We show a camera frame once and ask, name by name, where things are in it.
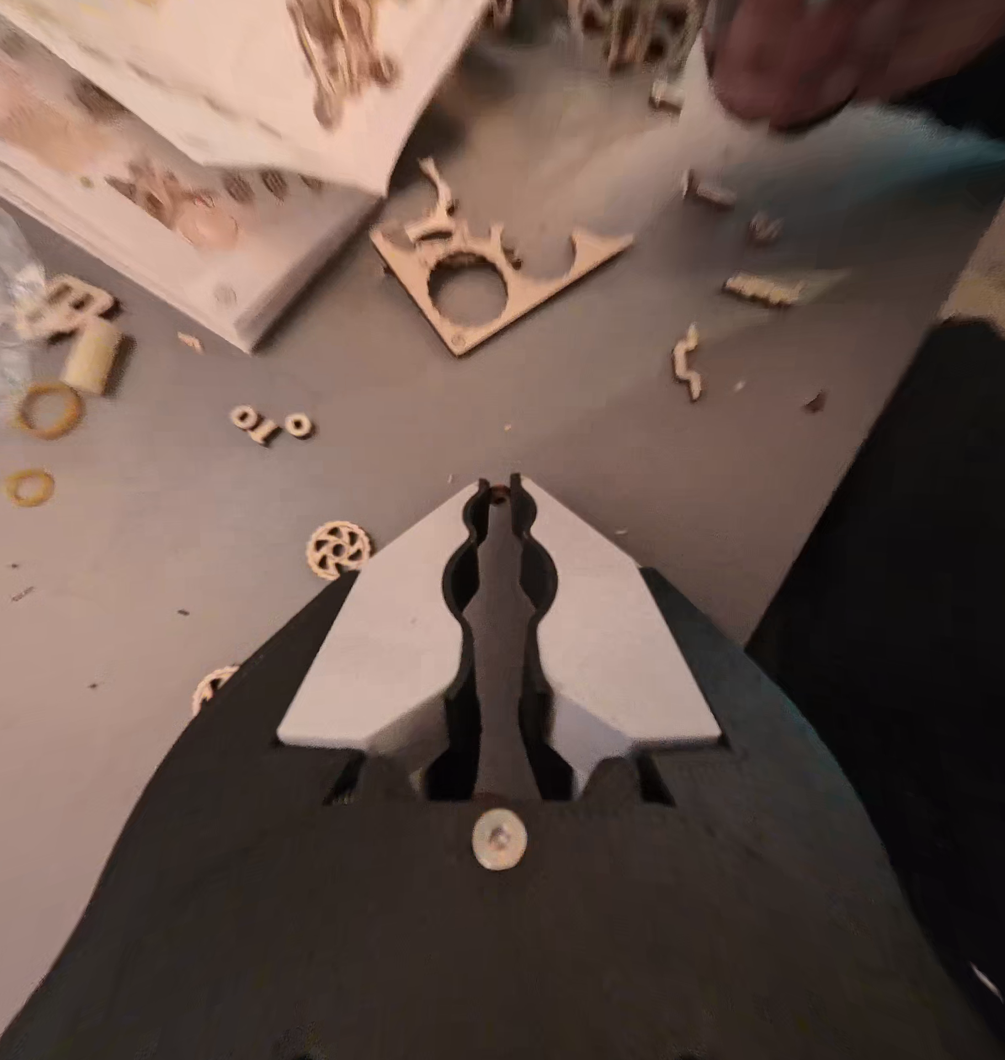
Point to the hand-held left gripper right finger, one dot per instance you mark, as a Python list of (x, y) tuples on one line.
[(626, 662)]

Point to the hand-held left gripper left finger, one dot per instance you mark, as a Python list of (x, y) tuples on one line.
[(370, 662)]

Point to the wooden parts sheet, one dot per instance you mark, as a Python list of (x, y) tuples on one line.
[(411, 273)]

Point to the person's right forearm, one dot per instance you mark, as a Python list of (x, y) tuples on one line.
[(991, 83)]

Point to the wooden model buggy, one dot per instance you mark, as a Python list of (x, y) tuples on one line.
[(635, 33)]

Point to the person's right hand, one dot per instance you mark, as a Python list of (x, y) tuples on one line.
[(800, 58)]

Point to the wooden gear wheel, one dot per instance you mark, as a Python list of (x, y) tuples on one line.
[(339, 549), (212, 687)]

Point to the T-shaped wooden piece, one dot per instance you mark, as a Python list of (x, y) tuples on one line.
[(262, 432), (666, 95)]

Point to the zigzag wooden piece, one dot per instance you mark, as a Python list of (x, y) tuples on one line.
[(686, 360)]

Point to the small wooden hook piece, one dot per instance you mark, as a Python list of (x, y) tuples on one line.
[(190, 341)]

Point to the toothed wooden strip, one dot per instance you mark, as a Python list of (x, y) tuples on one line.
[(763, 288)]

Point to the pale wax stick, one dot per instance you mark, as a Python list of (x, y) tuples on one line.
[(92, 356)]

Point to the small wooden wheel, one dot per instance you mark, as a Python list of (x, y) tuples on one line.
[(763, 228)]

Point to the slotted oval wooden plate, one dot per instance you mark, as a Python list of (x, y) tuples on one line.
[(63, 308)]

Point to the instruction booklet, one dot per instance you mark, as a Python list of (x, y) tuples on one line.
[(221, 124)]

